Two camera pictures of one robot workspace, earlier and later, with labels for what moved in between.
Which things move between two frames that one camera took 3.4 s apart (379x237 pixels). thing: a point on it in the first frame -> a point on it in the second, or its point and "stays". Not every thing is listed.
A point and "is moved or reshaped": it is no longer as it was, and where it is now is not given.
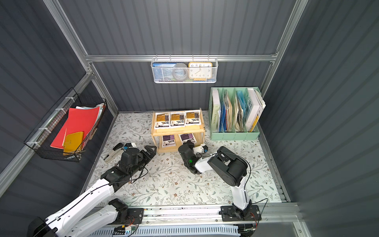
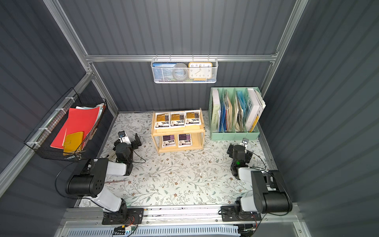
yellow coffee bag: x=177 y=119 stays
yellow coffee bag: x=162 y=120 stays
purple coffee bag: x=168 y=141 stays
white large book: x=255 y=104 stays
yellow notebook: x=72 y=142 stays
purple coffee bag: x=185 y=137 is moved or reshaped
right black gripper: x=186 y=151 -> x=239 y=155
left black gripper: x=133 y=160 -> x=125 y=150
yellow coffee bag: x=192 y=117 stays
